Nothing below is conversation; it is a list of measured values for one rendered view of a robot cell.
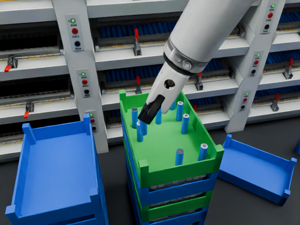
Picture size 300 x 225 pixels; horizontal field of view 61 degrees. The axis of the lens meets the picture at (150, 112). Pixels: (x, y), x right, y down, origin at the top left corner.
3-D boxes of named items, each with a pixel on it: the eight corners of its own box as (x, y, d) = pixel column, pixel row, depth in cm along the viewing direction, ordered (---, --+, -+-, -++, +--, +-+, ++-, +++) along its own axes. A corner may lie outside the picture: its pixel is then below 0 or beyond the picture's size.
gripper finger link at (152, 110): (154, 116, 47) (150, 118, 52) (173, 81, 48) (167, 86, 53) (148, 113, 47) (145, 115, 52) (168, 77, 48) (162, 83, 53)
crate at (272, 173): (290, 170, 113) (297, 158, 108) (282, 206, 99) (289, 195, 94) (224, 144, 125) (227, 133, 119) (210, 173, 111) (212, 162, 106)
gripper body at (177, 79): (198, 80, 43) (168, 120, 50) (205, 53, 50) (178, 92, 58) (160, 58, 42) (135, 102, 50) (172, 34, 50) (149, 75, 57)
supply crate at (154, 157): (219, 171, 63) (225, 149, 58) (140, 189, 60) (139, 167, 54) (179, 101, 86) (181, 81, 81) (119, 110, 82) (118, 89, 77)
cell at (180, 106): (182, 120, 77) (184, 103, 73) (177, 121, 77) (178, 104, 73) (180, 116, 79) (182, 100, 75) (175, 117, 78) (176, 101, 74)
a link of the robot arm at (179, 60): (208, 71, 42) (198, 84, 44) (213, 48, 48) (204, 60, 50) (164, 45, 41) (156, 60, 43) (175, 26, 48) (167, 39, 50)
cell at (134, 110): (131, 112, 70) (132, 129, 75) (138, 110, 71) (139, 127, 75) (130, 108, 72) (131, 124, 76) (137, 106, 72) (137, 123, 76)
